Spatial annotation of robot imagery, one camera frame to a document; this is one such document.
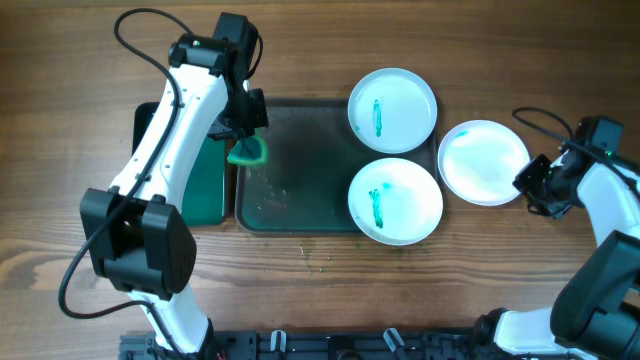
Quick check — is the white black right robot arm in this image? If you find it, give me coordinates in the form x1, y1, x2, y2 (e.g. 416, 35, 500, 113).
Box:
467, 150, 639, 359

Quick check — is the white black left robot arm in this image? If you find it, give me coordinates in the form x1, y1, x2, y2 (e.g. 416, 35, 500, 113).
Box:
58, 33, 268, 359

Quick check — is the black water tray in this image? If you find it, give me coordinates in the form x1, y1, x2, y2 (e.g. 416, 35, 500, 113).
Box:
130, 101, 231, 229

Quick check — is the white plate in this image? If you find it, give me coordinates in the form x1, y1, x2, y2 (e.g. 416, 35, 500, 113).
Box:
347, 158, 444, 246
347, 68, 438, 154
437, 120, 530, 207

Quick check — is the dark grey serving tray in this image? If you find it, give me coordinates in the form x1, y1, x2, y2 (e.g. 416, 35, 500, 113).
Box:
234, 97, 441, 236

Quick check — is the green yellow sponge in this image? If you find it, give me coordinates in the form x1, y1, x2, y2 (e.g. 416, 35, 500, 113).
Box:
227, 135, 268, 167

